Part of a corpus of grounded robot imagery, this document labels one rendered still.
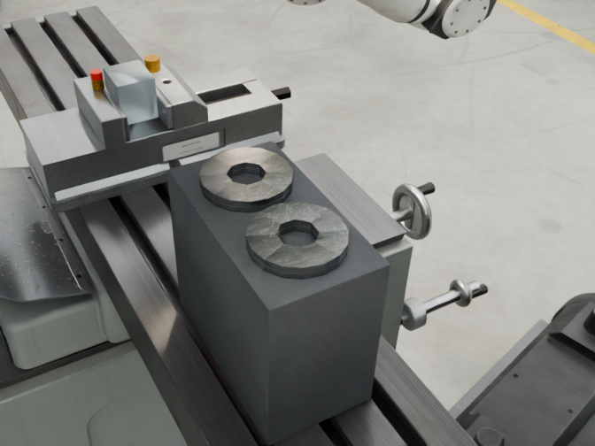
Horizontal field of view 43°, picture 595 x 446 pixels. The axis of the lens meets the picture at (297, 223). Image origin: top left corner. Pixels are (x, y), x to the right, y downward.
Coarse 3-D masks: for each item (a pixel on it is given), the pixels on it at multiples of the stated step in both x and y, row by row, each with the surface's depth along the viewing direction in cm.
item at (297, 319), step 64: (192, 192) 71; (256, 192) 69; (320, 192) 72; (192, 256) 75; (256, 256) 63; (320, 256) 63; (192, 320) 83; (256, 320) 63; (320, 320) 64; (256, 384) 68; (320, 384) 69
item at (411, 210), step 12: (396, 192) 149; (408, 192) 145; (420, 192) 144; (432, 192) 147; (396, 204) 151; (408, 204) 148; (420, 204) 143; (396, 216) 146; (408, 216) 147; (420, 216) 146; (408, 228) 150; (420, 228) 146
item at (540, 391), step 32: (576, 320) 131; (544, 352) 128; (576, 352) 128; (512, 384) 122; (544, 384) 122; (576, 384) 123; (480, 416) 115; (512, 416) 117; (544, 416) 117; (576, 416) 118
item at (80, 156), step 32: (96, 96) 100; (224, 96) 112; (256, 96) 109; (32, 128) 101; (64, 128) 101; (96, 128) 99; (128, 128) 97; (160, 128) 101; (192, 128) 103; (224, 128) 105; (256, 128) 108; (32, 160) 103; (64, 160) 95; (96, 160) 98; (128, 160) 100; (160, 160) 103; (192, 160) 105; (64, 192) 98; (96, 192) 99; (128, 192) 102
